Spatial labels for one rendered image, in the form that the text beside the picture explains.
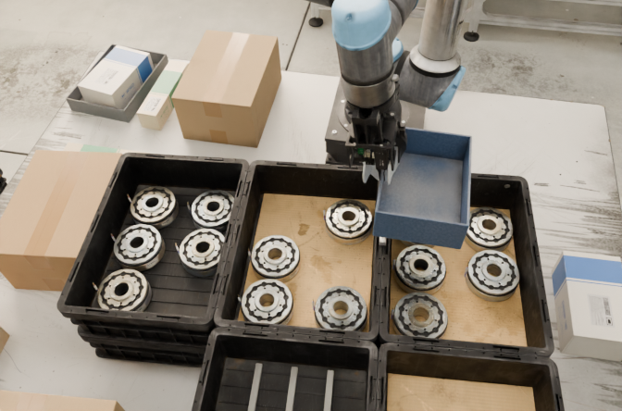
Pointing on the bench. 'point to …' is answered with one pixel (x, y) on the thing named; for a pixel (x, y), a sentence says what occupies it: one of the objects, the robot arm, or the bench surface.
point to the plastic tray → (130, 100)
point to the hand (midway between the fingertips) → (382, 171)
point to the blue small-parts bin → (428, 191)
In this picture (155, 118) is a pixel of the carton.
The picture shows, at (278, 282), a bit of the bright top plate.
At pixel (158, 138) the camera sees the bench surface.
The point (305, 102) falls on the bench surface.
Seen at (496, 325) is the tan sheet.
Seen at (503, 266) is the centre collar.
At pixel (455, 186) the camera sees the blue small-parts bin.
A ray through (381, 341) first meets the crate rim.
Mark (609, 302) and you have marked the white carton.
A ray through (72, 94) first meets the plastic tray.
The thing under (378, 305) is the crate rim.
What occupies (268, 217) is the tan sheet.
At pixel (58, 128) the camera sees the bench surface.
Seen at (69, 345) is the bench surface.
